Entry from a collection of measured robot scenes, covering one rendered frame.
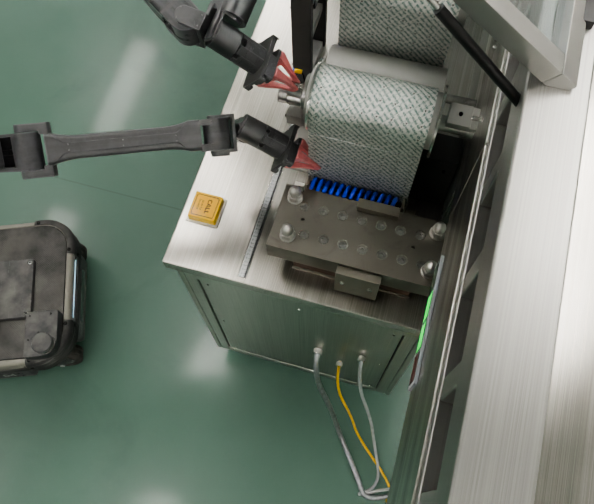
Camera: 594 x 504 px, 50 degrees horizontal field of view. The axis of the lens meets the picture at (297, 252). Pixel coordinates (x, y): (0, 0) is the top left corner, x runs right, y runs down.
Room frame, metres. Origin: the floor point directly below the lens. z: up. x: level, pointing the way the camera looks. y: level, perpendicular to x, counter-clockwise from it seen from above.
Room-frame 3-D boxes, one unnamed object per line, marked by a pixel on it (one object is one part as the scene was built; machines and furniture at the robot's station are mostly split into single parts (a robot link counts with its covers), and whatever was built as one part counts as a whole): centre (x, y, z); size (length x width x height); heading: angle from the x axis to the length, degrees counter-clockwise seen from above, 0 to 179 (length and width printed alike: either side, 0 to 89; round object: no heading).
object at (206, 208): (0.72, 0.22, 0.91); 0.07 x 0.07 x 0.02; 71
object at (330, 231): (0.57, -0.15, 1.00); 0.40 x 0.16 x 0.06; 71
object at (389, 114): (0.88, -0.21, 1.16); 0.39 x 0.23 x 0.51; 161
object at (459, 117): (0.70, -0.33, 1.28); 0.06 x 0.05 x 0.02; 71
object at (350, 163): (0.70, -0.15, 1.11); 0.23 x 0.01 x 0.18; 71
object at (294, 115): (0.84, -0.02, 1.05); 0.06 x 0.05 x 0.31; 71
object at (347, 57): (0.87, -0.21, 1.17); 0.26 x 0.12 x 0.12; 71
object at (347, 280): (0.48, -0.13, 0.96); 0.10 x 0.03 x 0.11; 71
